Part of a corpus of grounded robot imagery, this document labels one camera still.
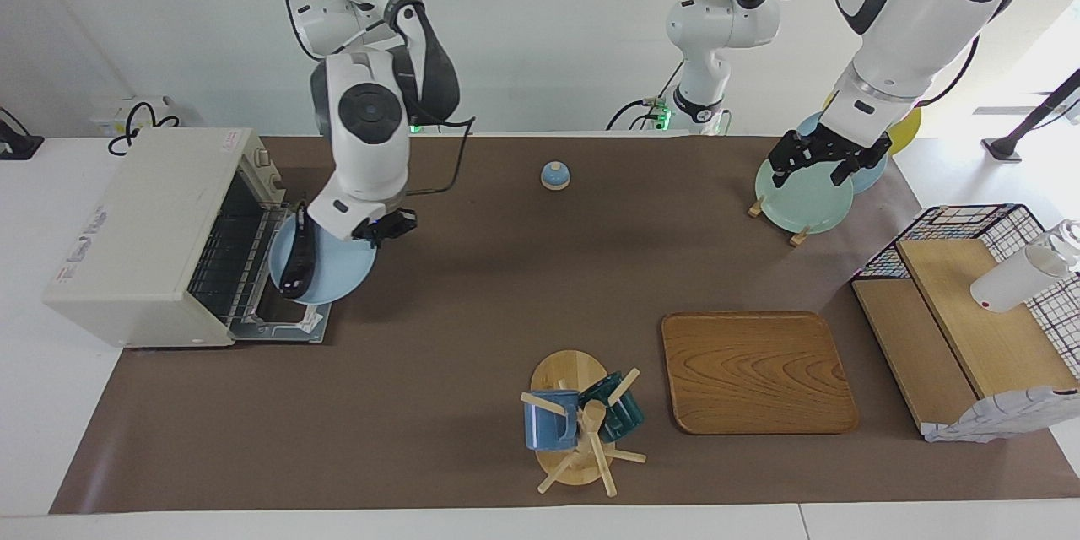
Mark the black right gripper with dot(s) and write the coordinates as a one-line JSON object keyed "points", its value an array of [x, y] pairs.
{"points": [[390, 224]]}

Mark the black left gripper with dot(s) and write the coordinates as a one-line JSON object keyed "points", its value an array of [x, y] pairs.
{"points": [[831, 148]]}

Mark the light blue round plate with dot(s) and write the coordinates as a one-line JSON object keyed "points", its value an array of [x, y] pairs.
{"points": [[342, 270]]}

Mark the dark purple eggplant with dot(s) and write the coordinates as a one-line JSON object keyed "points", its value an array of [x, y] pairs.
{"points": [[297, 266]]}

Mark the glass toaster oven door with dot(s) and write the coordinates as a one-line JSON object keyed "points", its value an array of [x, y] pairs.
{"points": [[278, 325]]}

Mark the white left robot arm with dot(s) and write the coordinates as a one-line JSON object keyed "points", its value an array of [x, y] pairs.
{"points": [[911, 17]]}

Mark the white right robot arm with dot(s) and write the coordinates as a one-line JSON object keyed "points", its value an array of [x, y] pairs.
{"points": [[367, 135]]}

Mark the cream toaster oven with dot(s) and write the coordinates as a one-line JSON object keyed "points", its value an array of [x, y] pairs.
{"points": [[126, 245]]}

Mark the mint green plate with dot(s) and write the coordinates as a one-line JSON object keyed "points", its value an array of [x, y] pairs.
{"points": [[801, 202]]}

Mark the pale blue racked plate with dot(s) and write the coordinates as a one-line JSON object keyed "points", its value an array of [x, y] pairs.
{"points": [[873, 177]]}

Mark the wooden plate rack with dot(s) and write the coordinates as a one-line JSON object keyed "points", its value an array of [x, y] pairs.
{"points": [[799, 236]]}

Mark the yellow plate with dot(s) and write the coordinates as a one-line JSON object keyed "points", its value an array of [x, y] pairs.
{"points": [[904, 131]]}

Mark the brown table mat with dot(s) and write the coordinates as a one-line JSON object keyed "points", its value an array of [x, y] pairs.
{"points": [[464, 354]]}

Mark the blue call bell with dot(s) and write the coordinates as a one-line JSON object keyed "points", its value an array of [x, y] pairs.
{"points": [[555, 175]]}

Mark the wooden serving tray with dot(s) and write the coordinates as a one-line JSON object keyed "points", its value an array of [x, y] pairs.
{"points": [[751, 371]]}

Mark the wooden step shelf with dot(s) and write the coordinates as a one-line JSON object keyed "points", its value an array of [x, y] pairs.
{"points": [[970, 321]]}

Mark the black angled stand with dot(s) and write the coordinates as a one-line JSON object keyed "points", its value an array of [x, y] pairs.
{"points": [[1034, 122]]}

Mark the wooden mug tree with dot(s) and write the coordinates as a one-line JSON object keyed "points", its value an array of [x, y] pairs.
{"points": [[567, 371]]}

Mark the blue ceramic mug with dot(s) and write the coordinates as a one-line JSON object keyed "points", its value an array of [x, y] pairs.
{"points": [[548, 426]]}

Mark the white power strip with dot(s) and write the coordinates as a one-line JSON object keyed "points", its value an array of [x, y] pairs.
{"points": [[110, 111]]}

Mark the white patterned cloth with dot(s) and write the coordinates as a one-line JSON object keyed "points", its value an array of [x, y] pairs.
{"points": [[987, 418]]}

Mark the dark green mug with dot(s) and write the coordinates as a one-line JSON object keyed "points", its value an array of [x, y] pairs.
{"points": [[620, 418]]}

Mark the black clamp mount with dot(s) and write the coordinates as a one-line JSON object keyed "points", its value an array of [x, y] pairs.
{"points": [[17, 143]]}

